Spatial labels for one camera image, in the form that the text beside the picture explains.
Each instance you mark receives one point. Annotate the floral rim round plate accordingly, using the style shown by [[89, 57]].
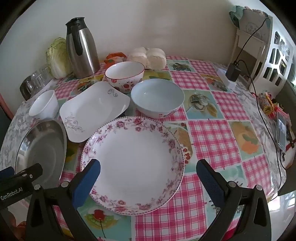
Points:
[[141, 165]]

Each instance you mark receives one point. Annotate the bag of steamed buns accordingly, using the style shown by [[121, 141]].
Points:
[[152, 59]]

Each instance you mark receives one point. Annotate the orange snack packet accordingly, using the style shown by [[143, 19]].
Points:
[[114, 58]]

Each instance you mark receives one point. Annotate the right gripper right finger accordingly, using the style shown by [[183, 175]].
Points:
[[218, 189]]

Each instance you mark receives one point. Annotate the clear glass jars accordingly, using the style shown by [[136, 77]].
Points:
[[35, 82]]

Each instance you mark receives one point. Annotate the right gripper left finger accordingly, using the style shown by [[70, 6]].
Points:
[[78, 189]]

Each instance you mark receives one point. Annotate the black power adapter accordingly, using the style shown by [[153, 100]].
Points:
[[233, 71]]

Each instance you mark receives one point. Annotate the red rim strawberry bowl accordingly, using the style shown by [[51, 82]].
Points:
[[124, 76]]

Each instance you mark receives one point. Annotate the colourful candy packets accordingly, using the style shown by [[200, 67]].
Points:
[[270, 108]]

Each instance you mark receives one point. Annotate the stainless steel thermos jug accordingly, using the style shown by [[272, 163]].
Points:
[[81, 48]]

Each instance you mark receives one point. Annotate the small white bowl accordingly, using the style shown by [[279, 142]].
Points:
[[45, 106]]

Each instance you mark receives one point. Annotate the white rectangular floral dish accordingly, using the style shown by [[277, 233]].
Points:
[[86, 112]]

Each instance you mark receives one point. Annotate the napa cabbage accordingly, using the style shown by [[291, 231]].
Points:
[[57, 59]]

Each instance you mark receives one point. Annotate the stainless steel round pan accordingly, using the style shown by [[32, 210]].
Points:
[[46, 144]]

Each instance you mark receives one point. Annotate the checkered fruit tablecloth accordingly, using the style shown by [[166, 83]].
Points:
[[222, 126]]

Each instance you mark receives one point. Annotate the light blue bowl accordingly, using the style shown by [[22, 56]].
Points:
[[157, 98]]

